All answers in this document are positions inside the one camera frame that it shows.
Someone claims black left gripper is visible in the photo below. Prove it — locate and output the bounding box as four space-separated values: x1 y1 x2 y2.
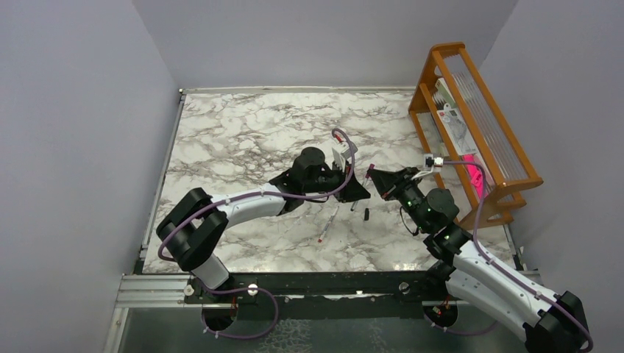
302 158 369 202

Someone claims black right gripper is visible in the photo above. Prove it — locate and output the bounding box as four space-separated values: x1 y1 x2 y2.
366 167 429 232

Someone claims grey marker pen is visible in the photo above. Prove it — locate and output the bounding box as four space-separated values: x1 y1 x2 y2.
350 176 369 212

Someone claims magenta pen cap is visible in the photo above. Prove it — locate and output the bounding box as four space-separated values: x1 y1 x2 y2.
365 163 375 178

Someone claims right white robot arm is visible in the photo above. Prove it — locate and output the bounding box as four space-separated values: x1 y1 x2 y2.
368 168 594 352

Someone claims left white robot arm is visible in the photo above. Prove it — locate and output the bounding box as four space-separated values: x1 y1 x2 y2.
156 147 371 302

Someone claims white marker pen red end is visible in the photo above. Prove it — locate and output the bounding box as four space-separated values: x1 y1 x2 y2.
317 207 339 243

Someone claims white packaged item in rack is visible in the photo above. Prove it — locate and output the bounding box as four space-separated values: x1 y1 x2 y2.
432 78 478 156

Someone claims orange wooden rack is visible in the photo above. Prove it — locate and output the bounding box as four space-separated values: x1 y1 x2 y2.
408 42 543 227

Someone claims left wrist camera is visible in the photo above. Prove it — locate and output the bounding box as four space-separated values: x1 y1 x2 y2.
332 141 358 174

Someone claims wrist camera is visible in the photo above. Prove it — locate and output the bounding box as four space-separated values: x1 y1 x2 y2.
423 154 444 169
332 141 358 174

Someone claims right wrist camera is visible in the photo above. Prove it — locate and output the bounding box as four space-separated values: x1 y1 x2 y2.
423 154 444 169

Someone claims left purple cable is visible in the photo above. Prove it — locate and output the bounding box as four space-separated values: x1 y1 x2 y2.
157 128 357 340

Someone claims purple cable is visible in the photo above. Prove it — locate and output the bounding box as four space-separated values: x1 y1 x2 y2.
157 128 357 340
422 160 595 353

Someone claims black mounting rail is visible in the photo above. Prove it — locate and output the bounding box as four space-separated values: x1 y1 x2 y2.
184 268 459 325

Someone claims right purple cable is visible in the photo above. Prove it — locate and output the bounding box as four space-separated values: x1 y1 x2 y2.
422 160 595 353

